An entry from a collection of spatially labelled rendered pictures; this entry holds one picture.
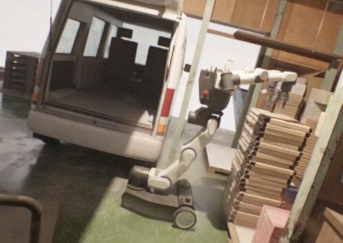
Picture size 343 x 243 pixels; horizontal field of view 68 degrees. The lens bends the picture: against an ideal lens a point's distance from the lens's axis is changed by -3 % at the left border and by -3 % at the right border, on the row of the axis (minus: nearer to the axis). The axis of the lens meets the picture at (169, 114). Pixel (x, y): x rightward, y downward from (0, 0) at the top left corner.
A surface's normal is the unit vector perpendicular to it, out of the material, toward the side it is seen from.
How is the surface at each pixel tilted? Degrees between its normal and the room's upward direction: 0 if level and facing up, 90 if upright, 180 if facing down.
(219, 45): 90
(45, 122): 86
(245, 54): 90
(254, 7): 90
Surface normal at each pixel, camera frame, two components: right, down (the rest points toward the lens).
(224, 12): -0.07, 0.20
